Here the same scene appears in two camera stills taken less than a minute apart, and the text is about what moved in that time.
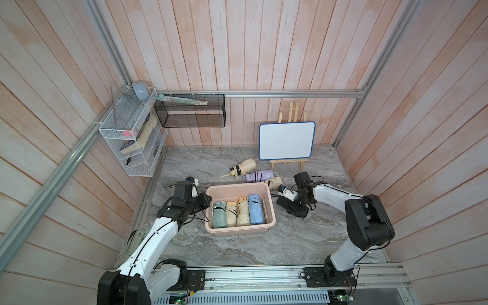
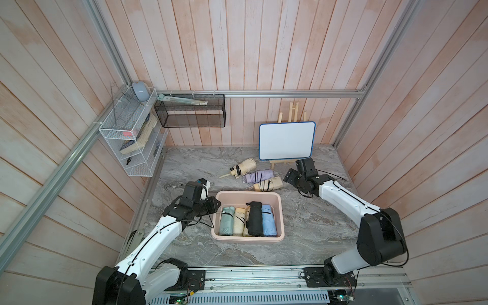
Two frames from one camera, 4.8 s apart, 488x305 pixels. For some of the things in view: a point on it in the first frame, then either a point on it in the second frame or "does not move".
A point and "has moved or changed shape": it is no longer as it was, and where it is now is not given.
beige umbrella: (242, 168) does not move
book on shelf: (129, 145) does not move
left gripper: (205, 202) to (213, 206)
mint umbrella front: (219, 215) has moved or changed shape
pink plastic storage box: (232, 192) to (269, 197)
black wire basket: (182, 115) does not move
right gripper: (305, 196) to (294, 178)
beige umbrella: (274, 183) does not move
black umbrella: (290, 206) to (255, 220)
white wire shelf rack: (135, 133) does not move
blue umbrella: (256, 210) to (269, 225)
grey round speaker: (142, 90) does not move
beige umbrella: (231, 213) to (239, 222)
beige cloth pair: (243, 211) to (247, 210)
